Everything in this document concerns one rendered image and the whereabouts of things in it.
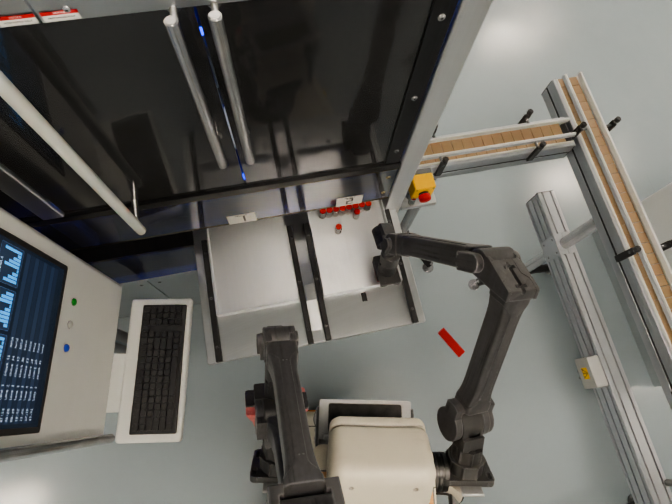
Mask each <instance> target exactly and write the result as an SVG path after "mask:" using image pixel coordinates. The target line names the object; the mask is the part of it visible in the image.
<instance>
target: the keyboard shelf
mask: <svg viewBox="0 0 672 504"><path fill-rule="evenodd" d="M144 305H187V313H186V325H185V337H184V349H183V361H182V373H181V385H180V397H179V409H178V421H177V433H176V434H146V435H129V430H130V421H131V413H132V404H133V395H134V386H135V377H136V369H137V360H138V351H139V342H140V333H141V325H142V316H143V307H144ZM192 313H193V300H192V299H134V300H133V301H132V307H131V315H130V324H129V332H128V340H127V348H126V354H114V355H113V363H112V371H111V378H110V386H109V394H108V401H107V409H106V413H115V412H119V414H118V422H117V430H116V438H115V441H116V443H119V444H122V443H158V442H179V441H181V440H182V438H183V427H184V415H185V402H186V389H187V377H188V364H189V351H190V338H191V326H192Z"/></svg>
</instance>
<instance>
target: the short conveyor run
mask: <svg viewBox="0 0 672 504"><path fill-rule="evenodd" d="M533 112H534V111H533V110H532V109H528V111H527V114H524V116H523V117H522V119H521V120H520V121H519V123H518V124H515V125H509V126H502V127H496V128H489V129H483V130H476V131H469V132H463V133H456V134H450V135H443V136H437V137H436V136H435V133H436V131H437V128H438V124H437V126H436V129H435V131H434V133H433V135H432V138H431V140H430V142H429V144H428V146H427V149H426V151H425V153H424V155H423V158H422V160H421V162H420V164H419V166H418V169H422V168H428V167H430V168H431V170H432V174H433V177H434V179H437V178H443V177H449V176H455V175H461V174H467V173H473V172H480V171H486V170H492V169H498V168H504V167H510V166H516V165H522V164H528V163H534V162H541V161H547V160H553V159H559V158H564V157H565V156H566V155H567V154H568V153H569V152H570V151H571V150H572V149H573V148H574V147H575V146H576V144H575V142H574V140H573V139H572V137H574V136H575V135H576V132H572V133H570V132H569V130H568V128H567V125H566V122H568V121H569V120H570V118H569V117H567V118H564V117H561V118H554V119H548V120H541V121H535V122H529V118H530V117H531V115H532V114H533Z"/></svg>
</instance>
